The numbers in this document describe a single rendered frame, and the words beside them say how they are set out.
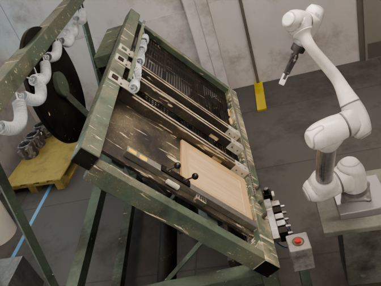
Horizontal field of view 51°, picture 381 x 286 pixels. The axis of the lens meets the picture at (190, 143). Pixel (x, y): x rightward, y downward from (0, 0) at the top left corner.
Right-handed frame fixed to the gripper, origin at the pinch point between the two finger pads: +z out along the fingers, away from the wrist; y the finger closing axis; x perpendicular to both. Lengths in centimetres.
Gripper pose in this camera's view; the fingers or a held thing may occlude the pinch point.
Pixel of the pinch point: (283, 78)
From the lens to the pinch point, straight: 232.3
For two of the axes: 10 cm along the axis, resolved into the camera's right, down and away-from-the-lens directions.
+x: 9.3, 3.7, -0.2
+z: -3.2, 8.3, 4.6
